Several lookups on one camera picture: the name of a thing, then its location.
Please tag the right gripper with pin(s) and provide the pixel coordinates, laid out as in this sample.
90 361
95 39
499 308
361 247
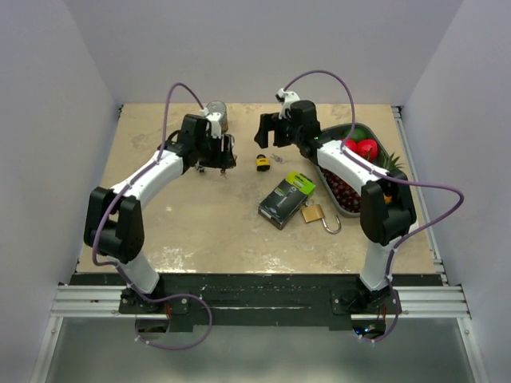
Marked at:
268 123

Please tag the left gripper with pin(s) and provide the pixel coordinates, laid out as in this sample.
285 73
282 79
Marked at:
223 159

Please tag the yellow padlock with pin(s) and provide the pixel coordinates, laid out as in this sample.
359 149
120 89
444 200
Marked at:
262 163

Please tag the silver keys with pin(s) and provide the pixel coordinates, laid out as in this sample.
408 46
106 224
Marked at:
278 159

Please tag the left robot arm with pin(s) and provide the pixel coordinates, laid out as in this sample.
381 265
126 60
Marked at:
114 225

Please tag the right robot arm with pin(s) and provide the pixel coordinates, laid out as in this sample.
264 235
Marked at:
387 210

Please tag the tin can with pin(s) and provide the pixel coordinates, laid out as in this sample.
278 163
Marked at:
220 108

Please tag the black green razor box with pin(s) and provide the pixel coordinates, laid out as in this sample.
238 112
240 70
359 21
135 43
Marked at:
286 199

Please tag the red apple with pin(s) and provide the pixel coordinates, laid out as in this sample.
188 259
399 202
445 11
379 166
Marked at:
367 149
351 145

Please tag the green lime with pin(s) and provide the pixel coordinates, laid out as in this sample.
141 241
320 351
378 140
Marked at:
356 134

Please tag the large brass padlock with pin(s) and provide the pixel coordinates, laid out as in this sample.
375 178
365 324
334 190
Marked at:
314 213

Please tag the grey fruit tray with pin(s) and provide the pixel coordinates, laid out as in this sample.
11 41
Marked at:
389 161

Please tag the dark grape bunch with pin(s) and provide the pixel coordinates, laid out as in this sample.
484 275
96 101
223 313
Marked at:
345 196

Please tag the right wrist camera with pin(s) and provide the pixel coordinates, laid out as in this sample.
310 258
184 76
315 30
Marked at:
286 99

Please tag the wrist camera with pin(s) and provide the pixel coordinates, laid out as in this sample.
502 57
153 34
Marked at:
286 99
214 119

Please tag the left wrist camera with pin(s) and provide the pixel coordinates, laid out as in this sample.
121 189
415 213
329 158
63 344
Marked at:
214 119

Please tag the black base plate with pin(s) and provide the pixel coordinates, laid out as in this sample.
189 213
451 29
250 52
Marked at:
316 300

